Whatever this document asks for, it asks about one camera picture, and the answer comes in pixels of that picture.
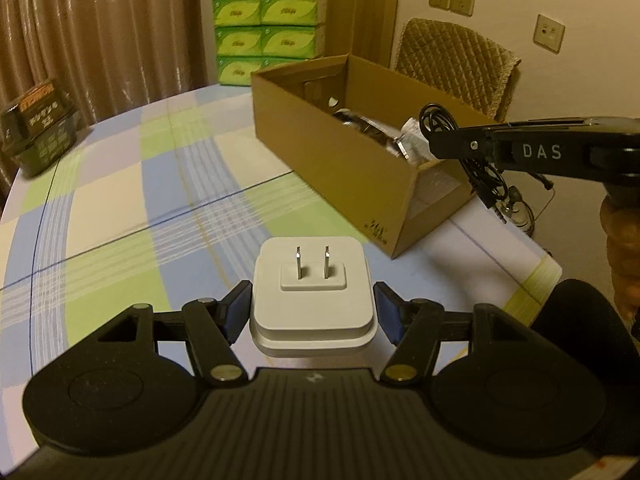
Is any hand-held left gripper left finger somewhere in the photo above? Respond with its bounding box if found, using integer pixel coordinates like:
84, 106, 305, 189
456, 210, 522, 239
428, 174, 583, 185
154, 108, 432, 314
95, 280, 253, 386

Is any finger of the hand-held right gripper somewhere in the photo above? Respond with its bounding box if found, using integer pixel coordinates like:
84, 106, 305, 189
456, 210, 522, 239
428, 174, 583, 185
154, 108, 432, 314
430, 126, 502, 162
505, 117, 599, 129

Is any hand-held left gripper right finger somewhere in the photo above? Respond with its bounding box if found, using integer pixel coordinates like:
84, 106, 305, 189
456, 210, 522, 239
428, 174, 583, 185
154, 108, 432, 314
374, 281, 531, 386

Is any black cable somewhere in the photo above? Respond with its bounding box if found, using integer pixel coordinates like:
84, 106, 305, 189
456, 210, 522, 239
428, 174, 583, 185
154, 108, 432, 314
419, 103, 555, 236

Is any white box with green print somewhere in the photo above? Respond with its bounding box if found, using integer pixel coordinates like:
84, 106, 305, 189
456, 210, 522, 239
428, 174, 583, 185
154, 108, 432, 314
400, 117, 434, 166

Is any white power adapter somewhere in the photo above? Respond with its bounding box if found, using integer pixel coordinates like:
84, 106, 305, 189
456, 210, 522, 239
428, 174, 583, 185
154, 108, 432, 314
248, 237, 380, 359

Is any silver foil bag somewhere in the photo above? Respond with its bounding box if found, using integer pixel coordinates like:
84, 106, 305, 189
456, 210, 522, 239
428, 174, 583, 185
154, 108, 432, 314
332, 107, 406, 159

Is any brown cardboard box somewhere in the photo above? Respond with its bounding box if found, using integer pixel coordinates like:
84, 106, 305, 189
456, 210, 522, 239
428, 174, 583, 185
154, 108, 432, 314
250, 54, 499, 260

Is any dark green food container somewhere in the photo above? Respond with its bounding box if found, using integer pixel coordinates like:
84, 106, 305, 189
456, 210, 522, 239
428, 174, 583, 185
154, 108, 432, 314
0, 77, 81, 179

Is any person's right hand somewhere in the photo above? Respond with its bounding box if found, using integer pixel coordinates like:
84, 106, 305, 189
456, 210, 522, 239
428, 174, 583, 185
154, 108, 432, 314
599, 195, 640, 322

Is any quilted beige chair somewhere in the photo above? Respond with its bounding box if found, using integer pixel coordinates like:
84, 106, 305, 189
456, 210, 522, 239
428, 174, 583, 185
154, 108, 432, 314
395, 17, 521, 124

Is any wooden door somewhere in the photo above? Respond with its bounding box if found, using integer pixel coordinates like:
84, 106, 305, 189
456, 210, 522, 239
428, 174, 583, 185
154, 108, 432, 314
267, 0, 404, 67

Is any person's black clothing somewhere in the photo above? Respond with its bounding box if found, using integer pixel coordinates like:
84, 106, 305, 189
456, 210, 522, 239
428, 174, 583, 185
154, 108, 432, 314
530, 279, 634, 361

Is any stack of green tissue packs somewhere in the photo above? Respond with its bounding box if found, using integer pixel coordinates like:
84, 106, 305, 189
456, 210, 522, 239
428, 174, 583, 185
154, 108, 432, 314
212, 0, 329, 87

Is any brown curtain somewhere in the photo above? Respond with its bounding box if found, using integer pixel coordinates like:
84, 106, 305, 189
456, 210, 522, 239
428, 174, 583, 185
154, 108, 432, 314
0, 0, 234, 201

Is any cream wall socket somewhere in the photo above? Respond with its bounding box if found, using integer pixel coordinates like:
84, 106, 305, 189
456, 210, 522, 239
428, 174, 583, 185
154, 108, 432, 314
534, 14, 565, 54

